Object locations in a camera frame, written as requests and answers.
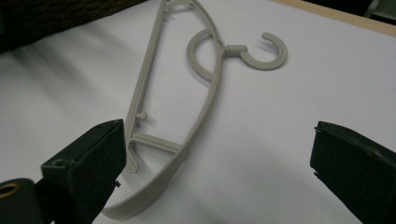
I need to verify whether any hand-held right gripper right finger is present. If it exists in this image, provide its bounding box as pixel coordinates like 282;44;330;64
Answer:
309;120;396;224

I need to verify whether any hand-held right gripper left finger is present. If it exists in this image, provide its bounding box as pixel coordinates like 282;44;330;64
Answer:
35;119;128;224

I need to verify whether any beige plastic clothes hanger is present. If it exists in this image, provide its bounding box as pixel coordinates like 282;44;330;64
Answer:
101;0;289;221

